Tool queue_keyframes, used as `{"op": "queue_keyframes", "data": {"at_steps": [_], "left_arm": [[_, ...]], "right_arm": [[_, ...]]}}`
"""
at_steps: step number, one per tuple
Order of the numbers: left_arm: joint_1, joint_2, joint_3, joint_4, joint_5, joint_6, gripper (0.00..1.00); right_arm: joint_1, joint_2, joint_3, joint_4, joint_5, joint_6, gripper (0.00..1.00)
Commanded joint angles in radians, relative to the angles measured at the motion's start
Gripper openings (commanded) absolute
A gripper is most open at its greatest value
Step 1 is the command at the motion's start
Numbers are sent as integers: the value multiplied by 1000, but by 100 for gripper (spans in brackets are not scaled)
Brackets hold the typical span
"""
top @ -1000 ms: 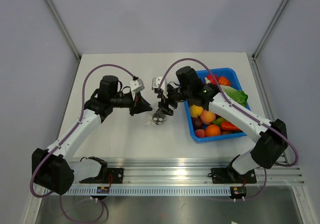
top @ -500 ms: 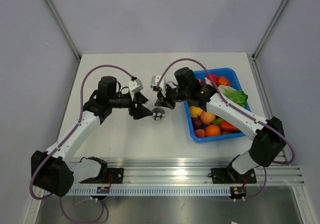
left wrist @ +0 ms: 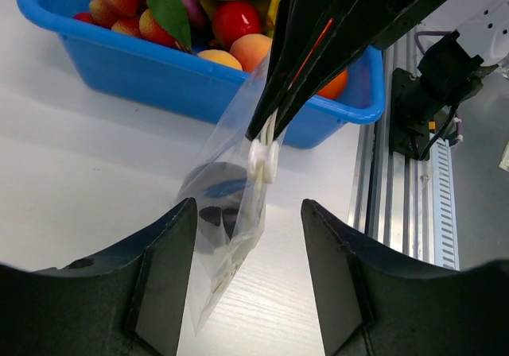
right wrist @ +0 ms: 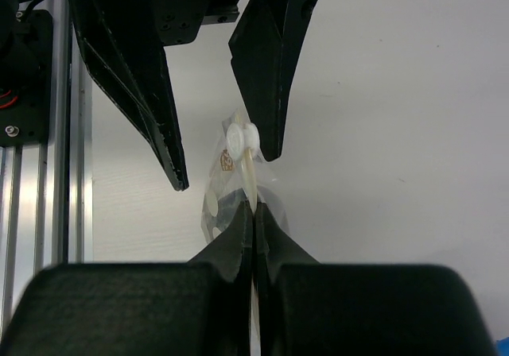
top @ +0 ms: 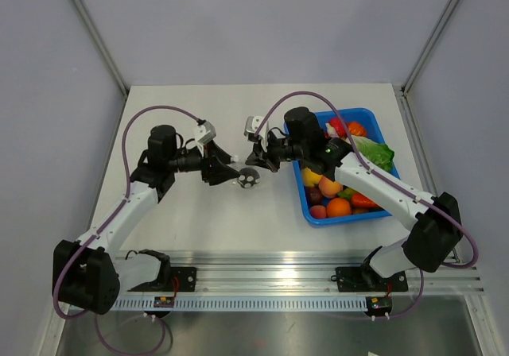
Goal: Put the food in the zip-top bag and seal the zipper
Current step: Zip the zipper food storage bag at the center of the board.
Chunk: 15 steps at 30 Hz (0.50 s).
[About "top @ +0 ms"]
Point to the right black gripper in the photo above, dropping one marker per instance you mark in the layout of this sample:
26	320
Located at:
258	157

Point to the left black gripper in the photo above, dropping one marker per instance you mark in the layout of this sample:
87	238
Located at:
214	166

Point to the black eggplant toy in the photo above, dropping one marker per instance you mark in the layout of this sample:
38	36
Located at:
248	177

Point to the clear zip top bag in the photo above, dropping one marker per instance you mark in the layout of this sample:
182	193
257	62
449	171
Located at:
237	163

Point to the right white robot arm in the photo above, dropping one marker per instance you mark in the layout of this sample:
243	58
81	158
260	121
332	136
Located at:
431	220

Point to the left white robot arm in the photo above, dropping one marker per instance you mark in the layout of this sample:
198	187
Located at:
85	274

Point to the dark purple plum toy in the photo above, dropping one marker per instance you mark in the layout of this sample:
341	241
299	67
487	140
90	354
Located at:
313	196

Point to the small pink peach toy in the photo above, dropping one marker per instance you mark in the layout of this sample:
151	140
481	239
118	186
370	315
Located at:
318	212

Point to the red strawberry toy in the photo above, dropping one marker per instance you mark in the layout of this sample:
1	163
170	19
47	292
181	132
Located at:
336	125

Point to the orange fruit toy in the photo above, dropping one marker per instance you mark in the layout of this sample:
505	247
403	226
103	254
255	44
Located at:
338	207

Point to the green pepper toy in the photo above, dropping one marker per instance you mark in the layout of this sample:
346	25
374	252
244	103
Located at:
347	193

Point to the orange persimmon toy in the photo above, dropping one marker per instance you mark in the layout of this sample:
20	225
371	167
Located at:
356	129

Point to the red carrot toy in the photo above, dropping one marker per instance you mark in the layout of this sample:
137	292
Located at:
361	201

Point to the green cabbage toy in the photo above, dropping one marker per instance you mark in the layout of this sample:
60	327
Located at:
379	154

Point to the blue plastic bin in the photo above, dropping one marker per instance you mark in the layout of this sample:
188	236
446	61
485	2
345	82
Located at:
368	120

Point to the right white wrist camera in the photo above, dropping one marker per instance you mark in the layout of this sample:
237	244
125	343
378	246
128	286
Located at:
257	131

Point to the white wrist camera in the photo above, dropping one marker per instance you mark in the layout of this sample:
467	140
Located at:
204	134
257	131

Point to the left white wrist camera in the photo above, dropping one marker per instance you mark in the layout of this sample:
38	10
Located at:
204	134

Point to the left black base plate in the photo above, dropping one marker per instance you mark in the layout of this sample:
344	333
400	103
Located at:
183	279

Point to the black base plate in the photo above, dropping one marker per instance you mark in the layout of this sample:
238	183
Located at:
183	279
359	279

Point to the white slotted cable duct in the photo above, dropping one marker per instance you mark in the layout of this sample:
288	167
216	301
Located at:
241	304

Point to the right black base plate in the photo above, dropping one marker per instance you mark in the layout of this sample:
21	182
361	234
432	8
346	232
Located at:
359	279

